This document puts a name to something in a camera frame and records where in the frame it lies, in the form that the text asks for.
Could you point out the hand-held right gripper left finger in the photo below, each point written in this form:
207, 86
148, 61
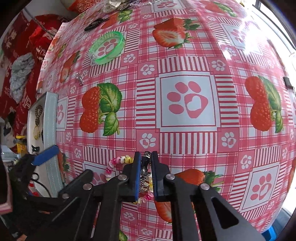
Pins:
138, 176

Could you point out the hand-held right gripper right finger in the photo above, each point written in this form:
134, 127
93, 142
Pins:
155, 185

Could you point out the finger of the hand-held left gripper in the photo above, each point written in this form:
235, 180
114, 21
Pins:
46, 154

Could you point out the white drawer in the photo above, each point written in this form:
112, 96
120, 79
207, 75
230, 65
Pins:
49, 115

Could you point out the silver bead earring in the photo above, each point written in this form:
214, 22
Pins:
80, 80

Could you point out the grey knitted cloth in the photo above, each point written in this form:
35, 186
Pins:
20, 76

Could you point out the green bangle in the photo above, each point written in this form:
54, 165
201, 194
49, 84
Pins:
96, 55

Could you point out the strawberry printed pink tablecloth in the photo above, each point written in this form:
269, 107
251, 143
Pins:
189, 69

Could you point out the red printed blanket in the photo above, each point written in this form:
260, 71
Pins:
46, 25

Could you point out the thin grey pole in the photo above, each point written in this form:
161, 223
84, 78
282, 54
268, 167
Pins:
40, 24

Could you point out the red embroidered cushion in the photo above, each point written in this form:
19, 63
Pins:
78, 4

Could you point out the white scrunchie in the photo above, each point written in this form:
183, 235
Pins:
108, 8

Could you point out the metal tablecloth clamp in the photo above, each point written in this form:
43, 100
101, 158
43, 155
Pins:
288, 82

